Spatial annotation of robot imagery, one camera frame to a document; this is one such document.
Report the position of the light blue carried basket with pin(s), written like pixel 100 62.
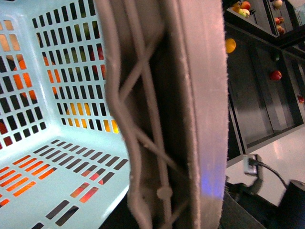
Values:
pixel 63 162

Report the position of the black metal display shelf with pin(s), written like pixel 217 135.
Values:
pixel 266 72

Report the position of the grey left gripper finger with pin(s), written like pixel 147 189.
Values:
pixel 166 87

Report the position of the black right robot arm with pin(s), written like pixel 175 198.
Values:
pixel 244 208

